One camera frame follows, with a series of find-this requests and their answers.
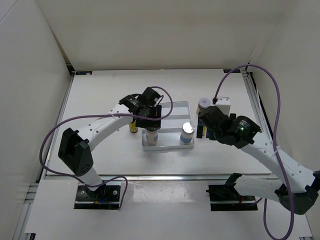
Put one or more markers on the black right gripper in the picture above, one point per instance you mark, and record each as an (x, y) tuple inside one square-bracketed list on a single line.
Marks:
[(199, 129)]

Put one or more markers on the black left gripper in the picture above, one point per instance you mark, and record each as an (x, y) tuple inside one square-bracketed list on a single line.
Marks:
[(141, 123)]

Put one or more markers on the white can blue label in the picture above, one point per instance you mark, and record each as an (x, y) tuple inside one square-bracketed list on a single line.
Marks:
[(187, 133)]

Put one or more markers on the white can beige label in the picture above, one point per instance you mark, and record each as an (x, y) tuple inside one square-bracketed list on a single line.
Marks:
[(152, 136)]

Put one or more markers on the yellow bottle brown cap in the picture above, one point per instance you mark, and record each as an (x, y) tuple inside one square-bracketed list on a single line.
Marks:
[(206, 132)]

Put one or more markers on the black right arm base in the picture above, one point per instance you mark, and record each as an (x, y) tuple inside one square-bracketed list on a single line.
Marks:
[(225, 198)]

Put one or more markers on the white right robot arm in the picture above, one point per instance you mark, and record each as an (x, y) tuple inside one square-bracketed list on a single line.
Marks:
[(295, 186)]

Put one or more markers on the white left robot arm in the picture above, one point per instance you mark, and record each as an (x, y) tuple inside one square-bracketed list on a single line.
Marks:
[(76, 146)]

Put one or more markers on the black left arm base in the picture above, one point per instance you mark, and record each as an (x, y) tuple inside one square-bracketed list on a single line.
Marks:
[(105, 198)]

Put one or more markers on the yellow bottle tan cap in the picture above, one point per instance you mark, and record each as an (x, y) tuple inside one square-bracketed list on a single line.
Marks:
[(132, 127)]

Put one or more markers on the brown spice jar white lid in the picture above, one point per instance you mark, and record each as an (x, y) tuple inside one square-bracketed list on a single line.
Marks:
[(203, 104)]

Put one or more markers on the white stepped organizer tray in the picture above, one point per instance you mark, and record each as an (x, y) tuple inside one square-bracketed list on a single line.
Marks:
[(171, 128)]

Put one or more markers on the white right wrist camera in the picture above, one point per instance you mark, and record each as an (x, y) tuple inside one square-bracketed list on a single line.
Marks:
[(224, 104)]

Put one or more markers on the aluminium front rail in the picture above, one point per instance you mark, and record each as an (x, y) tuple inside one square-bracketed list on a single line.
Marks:
[(218, 177)]

